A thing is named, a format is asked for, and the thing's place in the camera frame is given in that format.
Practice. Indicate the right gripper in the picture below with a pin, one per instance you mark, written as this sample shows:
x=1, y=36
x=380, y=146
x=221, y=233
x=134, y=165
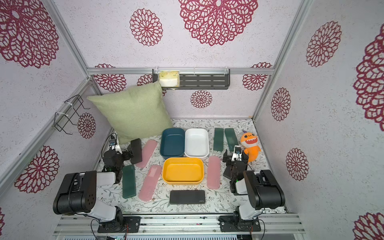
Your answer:
x=231, y=160

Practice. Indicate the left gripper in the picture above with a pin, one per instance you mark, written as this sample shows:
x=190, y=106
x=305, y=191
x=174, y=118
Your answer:
x=126, y=156

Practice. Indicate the green pencil case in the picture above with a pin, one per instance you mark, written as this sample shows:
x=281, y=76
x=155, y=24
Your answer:
x=231, y=137
x=218, y=140
x=129, y=182

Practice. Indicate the black pencil case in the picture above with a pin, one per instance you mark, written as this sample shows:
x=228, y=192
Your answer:
x=136, y=148
x=187, y=197

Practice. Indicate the pink pencil case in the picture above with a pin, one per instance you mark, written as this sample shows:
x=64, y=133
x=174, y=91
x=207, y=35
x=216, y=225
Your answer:
x=147, y=153
x=150, y=183
x=214, y=173

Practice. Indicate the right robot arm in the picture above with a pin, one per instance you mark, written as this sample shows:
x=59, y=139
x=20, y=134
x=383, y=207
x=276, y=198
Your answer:
x=261, y=188

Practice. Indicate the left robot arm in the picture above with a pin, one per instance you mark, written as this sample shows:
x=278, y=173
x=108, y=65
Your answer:
x=77, y=194

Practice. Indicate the white storage box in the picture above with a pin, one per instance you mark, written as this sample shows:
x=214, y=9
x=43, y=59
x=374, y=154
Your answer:
x=197, y=143

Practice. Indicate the yellow storage box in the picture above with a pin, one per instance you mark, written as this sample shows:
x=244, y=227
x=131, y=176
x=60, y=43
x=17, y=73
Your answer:
x=183, y=171

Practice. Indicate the dark teal storage box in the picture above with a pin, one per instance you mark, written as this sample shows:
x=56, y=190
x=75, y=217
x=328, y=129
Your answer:
x=172, y=143

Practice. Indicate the black pencil case front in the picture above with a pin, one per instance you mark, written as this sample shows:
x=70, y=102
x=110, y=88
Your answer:
x=187, y=197

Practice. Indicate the orange shark plush toy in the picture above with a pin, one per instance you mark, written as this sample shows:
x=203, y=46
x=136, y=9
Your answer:
x=250, y=142

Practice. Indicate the light green pillow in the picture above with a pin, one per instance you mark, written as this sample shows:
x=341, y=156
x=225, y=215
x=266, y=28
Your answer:
x=136, y=113

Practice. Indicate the floral table mat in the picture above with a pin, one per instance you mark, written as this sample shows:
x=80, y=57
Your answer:
x=217, y=201

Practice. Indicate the yellow white sponge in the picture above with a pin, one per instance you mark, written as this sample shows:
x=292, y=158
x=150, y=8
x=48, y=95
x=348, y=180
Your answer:
x=169, y=79

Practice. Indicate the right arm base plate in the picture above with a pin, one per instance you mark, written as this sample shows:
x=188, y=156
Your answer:
x=235, y=224

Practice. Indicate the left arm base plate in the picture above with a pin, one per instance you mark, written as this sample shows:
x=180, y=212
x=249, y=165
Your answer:
x=127, y=224

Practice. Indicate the black wire wall rack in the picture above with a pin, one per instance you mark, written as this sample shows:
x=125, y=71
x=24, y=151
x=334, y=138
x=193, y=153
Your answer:
x=72, y=106

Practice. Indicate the dark wall shelf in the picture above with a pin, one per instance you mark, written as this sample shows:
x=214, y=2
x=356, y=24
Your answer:
x=198, y=78

